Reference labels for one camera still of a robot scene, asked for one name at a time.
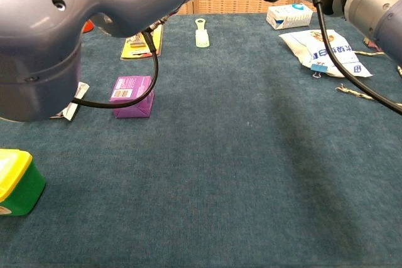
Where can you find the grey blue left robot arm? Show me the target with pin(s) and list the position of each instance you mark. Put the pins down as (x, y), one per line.
(47, 45)

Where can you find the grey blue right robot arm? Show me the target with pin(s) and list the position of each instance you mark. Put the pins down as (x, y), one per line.
(370, 4)

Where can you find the white blue milk carton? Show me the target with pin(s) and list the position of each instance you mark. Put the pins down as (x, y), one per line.
(289, 17)

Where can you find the clear jar of binder clips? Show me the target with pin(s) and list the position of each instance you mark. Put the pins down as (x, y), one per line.
(370, 42)

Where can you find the white powder bag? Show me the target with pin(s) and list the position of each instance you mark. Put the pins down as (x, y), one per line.
(301, 48)

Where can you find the blue binder clip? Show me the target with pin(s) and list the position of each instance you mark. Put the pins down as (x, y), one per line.
(319, 67)

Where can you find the green plastic brush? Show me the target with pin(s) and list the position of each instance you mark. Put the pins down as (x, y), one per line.
(202, 40)

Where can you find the razor on yellow card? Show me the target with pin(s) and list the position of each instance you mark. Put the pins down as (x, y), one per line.
(135, 51)

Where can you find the orange soda can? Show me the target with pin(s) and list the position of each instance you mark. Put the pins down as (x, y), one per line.
(88, 28)

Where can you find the purple box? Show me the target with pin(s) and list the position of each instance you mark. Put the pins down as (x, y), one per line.
(130, 112)

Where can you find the burger snack packet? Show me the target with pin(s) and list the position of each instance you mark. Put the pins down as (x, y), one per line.
(73, 109)

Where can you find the yellow lidded green container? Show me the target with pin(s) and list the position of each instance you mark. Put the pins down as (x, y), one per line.
(22, 186)

